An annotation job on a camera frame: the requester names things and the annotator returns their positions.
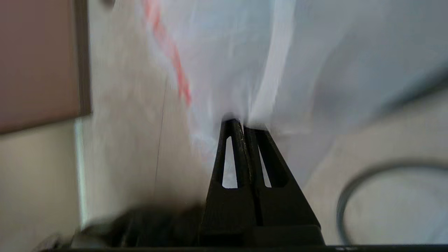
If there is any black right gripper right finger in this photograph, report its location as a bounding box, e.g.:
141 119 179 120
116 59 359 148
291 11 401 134
244 124 326 245

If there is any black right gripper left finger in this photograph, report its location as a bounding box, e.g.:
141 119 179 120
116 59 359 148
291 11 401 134
199 118 261 246

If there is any grey bin retaining ring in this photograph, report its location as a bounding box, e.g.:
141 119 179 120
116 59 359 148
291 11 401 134
336 159 448 245

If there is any white red-print trash bag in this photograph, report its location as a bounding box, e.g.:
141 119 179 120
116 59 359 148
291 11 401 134
142 0 448 189

